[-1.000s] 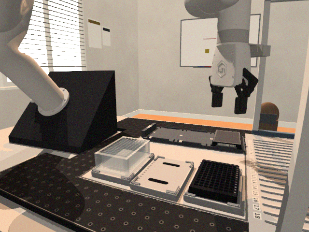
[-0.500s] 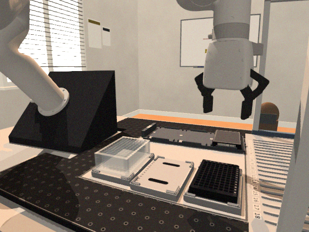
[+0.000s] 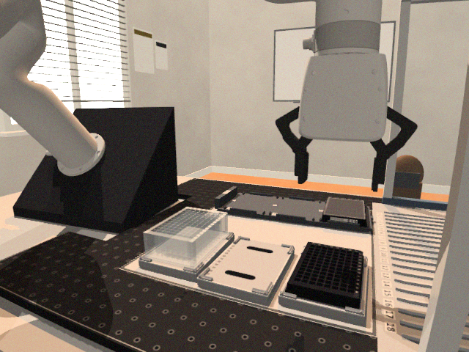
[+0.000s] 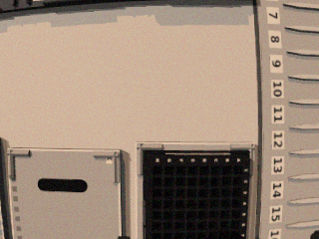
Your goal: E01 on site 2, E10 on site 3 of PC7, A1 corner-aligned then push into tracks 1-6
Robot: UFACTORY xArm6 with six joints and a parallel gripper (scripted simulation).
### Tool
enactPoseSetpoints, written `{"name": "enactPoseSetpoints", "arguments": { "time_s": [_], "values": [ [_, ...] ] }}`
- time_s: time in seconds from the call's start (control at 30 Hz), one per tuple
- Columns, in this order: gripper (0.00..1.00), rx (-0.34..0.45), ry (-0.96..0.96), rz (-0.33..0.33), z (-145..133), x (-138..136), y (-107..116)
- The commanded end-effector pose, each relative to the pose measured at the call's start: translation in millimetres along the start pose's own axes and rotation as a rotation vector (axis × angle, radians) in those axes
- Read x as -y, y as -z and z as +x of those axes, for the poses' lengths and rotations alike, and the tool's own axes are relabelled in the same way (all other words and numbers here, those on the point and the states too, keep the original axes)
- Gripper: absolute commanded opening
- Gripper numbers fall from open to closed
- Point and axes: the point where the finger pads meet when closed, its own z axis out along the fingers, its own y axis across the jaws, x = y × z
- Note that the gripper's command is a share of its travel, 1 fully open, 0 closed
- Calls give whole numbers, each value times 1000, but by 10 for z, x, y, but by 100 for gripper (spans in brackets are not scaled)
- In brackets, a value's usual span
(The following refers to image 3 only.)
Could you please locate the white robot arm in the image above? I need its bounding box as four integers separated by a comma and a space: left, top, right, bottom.
0, 0, 383, 176

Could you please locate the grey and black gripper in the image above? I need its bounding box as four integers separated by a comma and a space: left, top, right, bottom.
276, 48, 418, 192

